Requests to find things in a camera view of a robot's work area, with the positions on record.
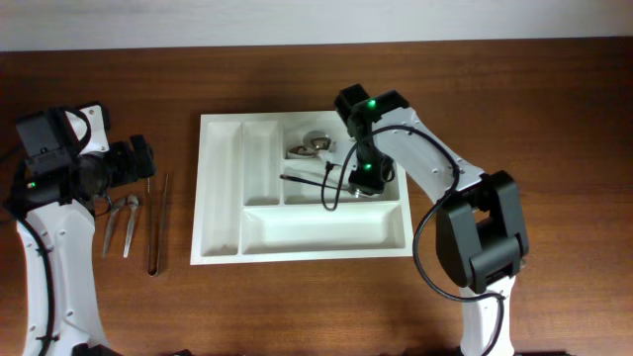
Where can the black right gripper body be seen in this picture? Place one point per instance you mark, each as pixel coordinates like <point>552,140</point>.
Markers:
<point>372,165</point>

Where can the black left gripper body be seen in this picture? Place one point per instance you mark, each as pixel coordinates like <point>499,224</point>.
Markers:
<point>123,166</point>

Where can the large metal spoon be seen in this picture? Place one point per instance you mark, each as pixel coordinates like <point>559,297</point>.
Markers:
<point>301,151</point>

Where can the long metal tongs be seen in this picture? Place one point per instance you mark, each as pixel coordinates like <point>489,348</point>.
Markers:
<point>156,208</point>

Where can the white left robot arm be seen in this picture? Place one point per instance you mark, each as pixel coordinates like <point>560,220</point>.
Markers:
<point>69,163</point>

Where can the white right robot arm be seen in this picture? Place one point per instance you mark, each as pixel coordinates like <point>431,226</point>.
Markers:
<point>481,239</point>

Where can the small metal teaspoon right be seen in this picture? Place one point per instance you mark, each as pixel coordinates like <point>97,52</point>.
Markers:
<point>133,204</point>

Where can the small metal teaspoon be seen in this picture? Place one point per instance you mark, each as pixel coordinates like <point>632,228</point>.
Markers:
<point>117,206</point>
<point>133,204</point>

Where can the small metal teaspoon left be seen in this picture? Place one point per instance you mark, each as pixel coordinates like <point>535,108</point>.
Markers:
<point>117,206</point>

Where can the white cutlery tray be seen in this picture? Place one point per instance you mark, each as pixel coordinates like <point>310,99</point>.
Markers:
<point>244,213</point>

